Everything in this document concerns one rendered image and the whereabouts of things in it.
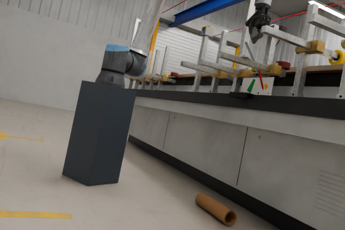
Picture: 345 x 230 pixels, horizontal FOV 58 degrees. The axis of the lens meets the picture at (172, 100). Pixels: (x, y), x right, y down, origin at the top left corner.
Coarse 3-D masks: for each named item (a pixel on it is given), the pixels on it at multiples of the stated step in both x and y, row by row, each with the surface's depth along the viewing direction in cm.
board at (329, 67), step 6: (312, 66) 164; (318, 66) 160; (324, 66) 157; (330, 66) 154; (336, 66) 151; (342, 66) 148; (252, 72) 208; (288, 72) 180; (294, 72) 177; (306, 72) 170; (312, 72) 167; (318, 72) 164; (324, 72) 161; (330, 72) 159; (180, 78) 317
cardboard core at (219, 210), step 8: (200, 200) 180; (208, 200) 175; (216, 200) 174; (208, 208) 171; (216, 208) 165; (224, 208) 162; (216, 216) 164; (224, 216) 158; (232, 216) 163; (232, 224) 160
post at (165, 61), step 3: (165, 48) 310; (168, 48) 309; (165, 51) 309; (168, 51) 309; (165, 54) 308; (168, 54) 309; (165, 57) 308; (165, 60) 308; (162, 63) 310; (165, 63) 308; (162, 66) 308; (165, 66) 308; (162, 69) 307; (165, 69) 308; (162, 72) 307; (159, 81) 308; (162, 81) 308; (159, 84) 306; (162, 84) 308; (159, 87) 307
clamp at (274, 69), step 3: (270, 66) 167; (273, 66) 165; (276, 66) 164; (279, 66) 165; (270, 69) 166; (273, 69) 164; (276, 69) 164; (279, 69) 165; (261, 72) 172; (264, 72) 170; (267, 72) 168; (270, 72) 166; (273, 72) 164; (276, 72) 164; (279, 72) 165; (270, 75) 172
